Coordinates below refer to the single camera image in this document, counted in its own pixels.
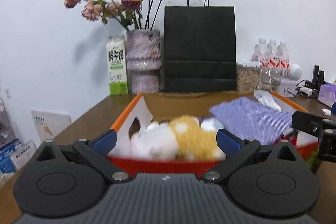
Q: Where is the purple woven cloth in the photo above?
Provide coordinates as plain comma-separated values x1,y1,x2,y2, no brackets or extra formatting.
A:
209,97,292,145

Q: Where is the large white tissue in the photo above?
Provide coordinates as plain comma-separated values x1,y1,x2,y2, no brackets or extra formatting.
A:
253,90,282,111

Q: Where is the small white round lid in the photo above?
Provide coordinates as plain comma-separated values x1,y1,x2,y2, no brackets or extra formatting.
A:
321,108,332,116

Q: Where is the purple tissue pack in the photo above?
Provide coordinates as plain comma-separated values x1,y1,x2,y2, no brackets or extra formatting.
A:
318,84,336,108

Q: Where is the black device on stand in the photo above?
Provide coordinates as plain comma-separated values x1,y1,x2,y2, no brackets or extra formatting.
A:
312,65,325,91

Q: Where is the red cardboard pumpkin box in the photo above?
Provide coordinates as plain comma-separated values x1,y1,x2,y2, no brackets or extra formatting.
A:
106,90,321,179

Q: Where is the white printed tin box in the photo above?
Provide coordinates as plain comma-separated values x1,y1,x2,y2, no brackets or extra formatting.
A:
277,78,297,98

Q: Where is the yellow white plush toy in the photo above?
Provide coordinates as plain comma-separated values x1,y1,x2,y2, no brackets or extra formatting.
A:
130,115,226,161

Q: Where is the white paper bag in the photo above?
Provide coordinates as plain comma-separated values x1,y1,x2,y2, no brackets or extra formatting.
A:
31,109,72,143

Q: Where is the clear drinking glass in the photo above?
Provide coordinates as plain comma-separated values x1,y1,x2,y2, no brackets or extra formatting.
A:
261,67,282,92

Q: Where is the clear jar of pellets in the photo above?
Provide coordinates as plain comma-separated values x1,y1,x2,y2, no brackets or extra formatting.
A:
236,61,261,92

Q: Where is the right water bottle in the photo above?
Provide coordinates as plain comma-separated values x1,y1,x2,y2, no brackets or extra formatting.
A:
277,42,290,69

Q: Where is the water bottle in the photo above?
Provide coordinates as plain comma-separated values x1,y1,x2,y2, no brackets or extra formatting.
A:
252,38,270,68
267,39,280,67
277,42,290,69

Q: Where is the middle water bottle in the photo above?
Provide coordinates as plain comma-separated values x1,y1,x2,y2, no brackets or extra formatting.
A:
267,39,280,67

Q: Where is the left water bottle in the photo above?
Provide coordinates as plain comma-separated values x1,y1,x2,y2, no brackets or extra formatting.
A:
252,38,270,68

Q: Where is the stack of leaflets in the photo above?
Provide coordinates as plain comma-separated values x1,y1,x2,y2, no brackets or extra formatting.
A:
0,139,37,173

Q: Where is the purple mottled vase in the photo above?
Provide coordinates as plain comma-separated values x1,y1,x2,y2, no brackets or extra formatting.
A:
126,30,162,94

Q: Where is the white green milk carton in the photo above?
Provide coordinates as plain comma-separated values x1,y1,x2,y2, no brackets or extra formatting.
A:
106,35,128,96

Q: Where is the black paper shopping bag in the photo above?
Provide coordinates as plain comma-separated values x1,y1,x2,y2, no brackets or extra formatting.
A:
163,0,236,93

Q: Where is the white charger with cables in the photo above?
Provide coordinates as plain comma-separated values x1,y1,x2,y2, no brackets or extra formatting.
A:
295,80,318,98

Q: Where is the white round camera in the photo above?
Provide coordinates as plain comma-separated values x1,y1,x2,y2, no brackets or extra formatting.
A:
288,64,302,81

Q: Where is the wire storage rack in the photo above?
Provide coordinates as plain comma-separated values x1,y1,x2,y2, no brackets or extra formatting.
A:
0,99,15,146

